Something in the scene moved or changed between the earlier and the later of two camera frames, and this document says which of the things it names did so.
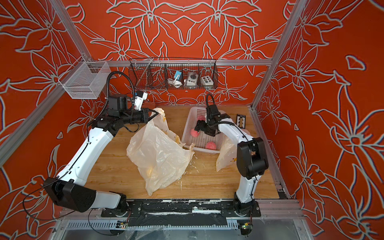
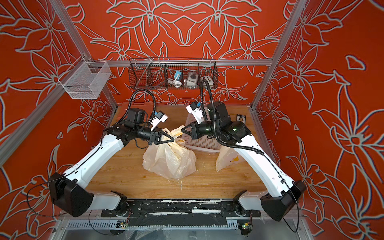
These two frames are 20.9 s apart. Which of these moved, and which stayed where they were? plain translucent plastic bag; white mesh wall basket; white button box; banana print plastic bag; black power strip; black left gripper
Moved: plain translucent plastic bag; black left gripper
Stayed: white button box; banana print plastic bag; black power strip; white mesh wall basket
